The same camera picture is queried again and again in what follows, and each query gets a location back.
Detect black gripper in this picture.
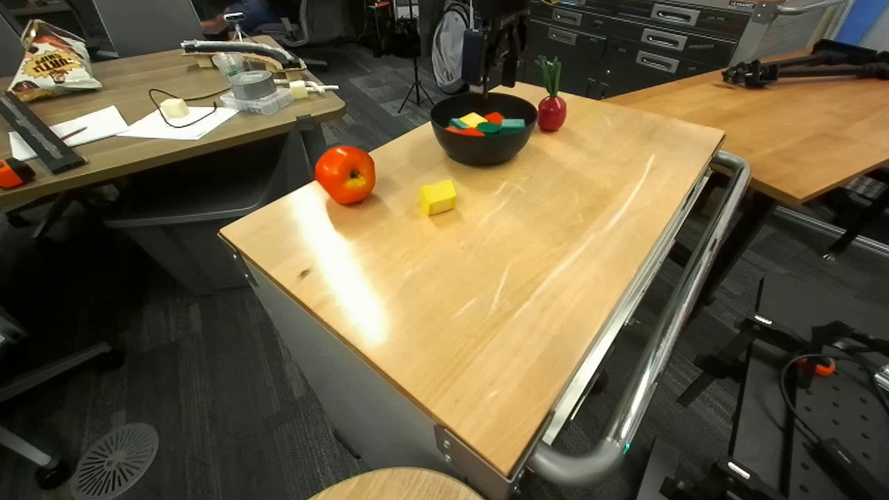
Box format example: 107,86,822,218
465,0,531,96

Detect large teal block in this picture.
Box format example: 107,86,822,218
479,118,528,137

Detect red toy radish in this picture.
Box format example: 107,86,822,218
539,59,568,134

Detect yellow block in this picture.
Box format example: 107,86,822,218
421,180,460,218

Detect orange red toy apple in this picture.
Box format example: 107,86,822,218
315,146,375,205

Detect black bowl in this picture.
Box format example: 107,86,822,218
431,96,536,166

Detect orange block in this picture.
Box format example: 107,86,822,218
483,111,507,125

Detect grey drawer cabinet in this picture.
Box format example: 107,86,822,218
519,0,842,98

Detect steel tool cart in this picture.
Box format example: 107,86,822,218
222,98,724,496

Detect wooden office desk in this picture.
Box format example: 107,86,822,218
0,40,346,208

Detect white paper sheets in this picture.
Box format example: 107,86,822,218
53,105,235,147

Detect chip bag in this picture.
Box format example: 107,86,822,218
8,19,100,104

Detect round wooden stool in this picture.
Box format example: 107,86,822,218
310,466,483,500

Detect black keyboard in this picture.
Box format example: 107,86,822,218
0,93,83,176

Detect black pegboard base plate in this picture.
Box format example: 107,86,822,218
647,314,889,500

